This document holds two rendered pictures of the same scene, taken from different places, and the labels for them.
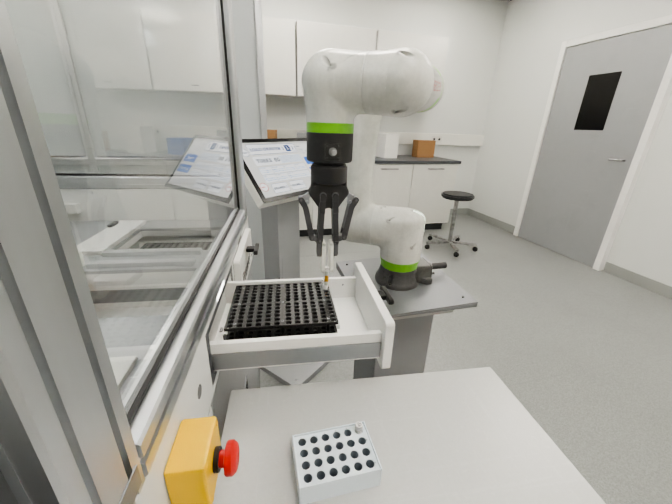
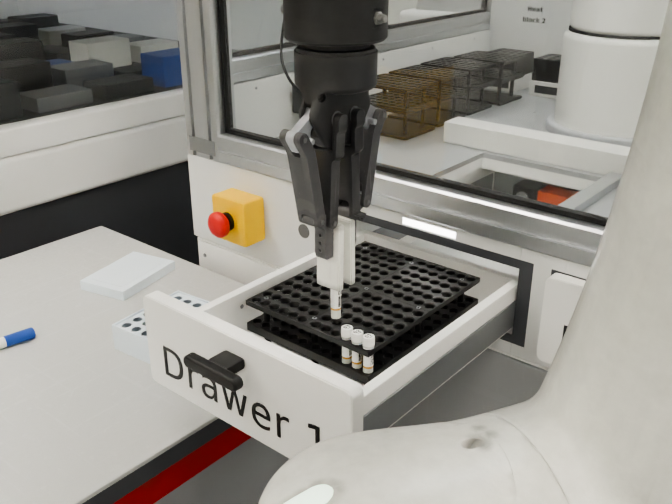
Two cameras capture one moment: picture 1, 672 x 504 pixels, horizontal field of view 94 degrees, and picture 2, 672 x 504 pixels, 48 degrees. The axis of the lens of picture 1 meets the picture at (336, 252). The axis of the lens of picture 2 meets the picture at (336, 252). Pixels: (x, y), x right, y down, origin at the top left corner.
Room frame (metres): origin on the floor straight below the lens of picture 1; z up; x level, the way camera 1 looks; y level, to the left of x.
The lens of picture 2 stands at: (1.18, -0.43, 1.30)
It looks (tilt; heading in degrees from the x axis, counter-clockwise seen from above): 24 degrees down; 139
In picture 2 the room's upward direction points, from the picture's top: straight up
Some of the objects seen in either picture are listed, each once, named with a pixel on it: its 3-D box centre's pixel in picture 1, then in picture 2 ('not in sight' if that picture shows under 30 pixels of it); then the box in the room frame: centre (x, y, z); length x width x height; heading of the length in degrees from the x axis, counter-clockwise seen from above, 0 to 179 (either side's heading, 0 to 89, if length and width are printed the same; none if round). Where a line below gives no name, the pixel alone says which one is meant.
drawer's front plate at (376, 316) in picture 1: (369, 307); (243, 382); (0.64, -0.08, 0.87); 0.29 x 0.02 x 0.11; 9
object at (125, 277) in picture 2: not in sight; (129, 274); (0.13, 0.03, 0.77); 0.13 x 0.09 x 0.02; 113
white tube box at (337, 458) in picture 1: (334, 459); (168, 326); (0.34, -0.01, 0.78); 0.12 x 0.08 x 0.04; 105
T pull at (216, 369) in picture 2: (381, 295); (222, 366); (0.64, -0.11, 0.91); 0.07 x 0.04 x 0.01; 9
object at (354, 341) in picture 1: (279, 316); (370, 313); (0.61, 0.12, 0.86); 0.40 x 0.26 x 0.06; 99
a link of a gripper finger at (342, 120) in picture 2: (334, 217); (325, 170); (0.66, 0.01, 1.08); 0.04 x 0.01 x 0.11; 9
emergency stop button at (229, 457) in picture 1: (226, 458); (221, 223); (0.27, 0.13, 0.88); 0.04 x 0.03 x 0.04; 9
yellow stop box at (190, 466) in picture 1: (198, 461); (237, 217); (0.26, 0.16, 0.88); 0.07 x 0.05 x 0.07; 9
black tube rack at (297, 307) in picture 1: (283, 314); (366, 312); (0.61, 0.11, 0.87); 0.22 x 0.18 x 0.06; 99
